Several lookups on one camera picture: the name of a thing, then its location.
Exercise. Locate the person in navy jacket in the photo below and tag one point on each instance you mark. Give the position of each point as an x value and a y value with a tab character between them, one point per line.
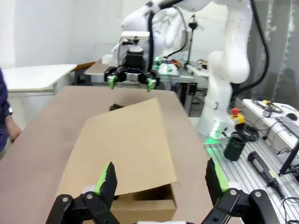
2	137

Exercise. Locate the cluttered electronics bench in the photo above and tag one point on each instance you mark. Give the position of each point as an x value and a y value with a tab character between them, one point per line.
177	77

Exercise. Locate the black computer mouse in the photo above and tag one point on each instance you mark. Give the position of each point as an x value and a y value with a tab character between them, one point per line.
292	116

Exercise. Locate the black handheld power tool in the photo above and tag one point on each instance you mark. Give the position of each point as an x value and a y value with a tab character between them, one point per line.
264	170

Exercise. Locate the large white table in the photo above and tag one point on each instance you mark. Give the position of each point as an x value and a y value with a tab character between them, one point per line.
35	77

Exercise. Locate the red emergency stop button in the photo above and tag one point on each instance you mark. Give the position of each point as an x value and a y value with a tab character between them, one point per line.
237	116

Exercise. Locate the brown cardboard box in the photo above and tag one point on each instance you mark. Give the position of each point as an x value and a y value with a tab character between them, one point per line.
123	144

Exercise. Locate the black stapler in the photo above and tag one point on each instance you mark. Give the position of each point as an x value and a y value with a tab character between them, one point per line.
115	107

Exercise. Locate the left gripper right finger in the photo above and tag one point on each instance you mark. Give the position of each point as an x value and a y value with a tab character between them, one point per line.
213	179

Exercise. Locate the black monitor stand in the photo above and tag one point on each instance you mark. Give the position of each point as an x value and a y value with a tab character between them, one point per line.
289	158

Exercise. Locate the grey laptop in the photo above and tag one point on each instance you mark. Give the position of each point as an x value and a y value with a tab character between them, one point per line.
289	127

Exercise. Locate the small black box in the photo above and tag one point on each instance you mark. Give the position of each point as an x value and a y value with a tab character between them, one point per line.
192	88

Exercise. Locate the person's right hand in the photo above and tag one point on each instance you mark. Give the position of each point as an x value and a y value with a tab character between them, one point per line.
14	128

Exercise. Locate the brown tabletop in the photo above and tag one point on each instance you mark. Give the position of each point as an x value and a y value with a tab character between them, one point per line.
95	67

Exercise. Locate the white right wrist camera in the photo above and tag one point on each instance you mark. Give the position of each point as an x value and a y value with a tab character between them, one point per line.
135	34

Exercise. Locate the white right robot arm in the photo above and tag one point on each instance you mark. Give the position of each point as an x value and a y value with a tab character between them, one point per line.
217	70

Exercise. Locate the white equipment desk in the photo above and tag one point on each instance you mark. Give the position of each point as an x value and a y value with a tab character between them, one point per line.
257	112

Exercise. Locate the dark green cup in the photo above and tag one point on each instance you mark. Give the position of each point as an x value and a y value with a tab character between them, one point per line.
233	149

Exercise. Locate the black camera stand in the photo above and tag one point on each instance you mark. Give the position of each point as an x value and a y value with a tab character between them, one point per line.
192	42

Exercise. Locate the aluminium rail base plate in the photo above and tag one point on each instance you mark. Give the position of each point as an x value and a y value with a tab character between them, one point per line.
243	177

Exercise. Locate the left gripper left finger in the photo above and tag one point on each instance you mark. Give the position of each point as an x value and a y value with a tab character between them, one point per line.
108	184

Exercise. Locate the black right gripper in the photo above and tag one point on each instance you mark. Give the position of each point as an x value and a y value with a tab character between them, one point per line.
134	60

